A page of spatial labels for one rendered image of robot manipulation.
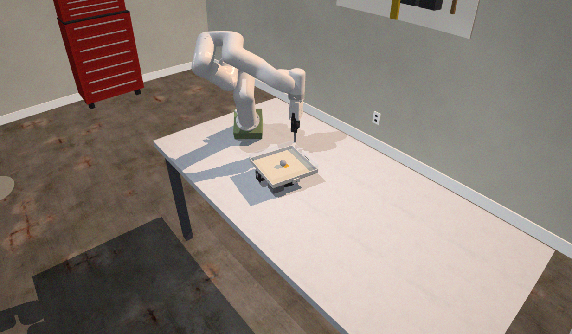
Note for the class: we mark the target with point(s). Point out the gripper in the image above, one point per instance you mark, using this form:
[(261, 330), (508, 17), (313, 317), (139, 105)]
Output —
[(295, 113)]

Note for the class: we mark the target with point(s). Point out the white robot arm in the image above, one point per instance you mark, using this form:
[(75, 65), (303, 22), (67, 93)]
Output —
[(237, 71)]

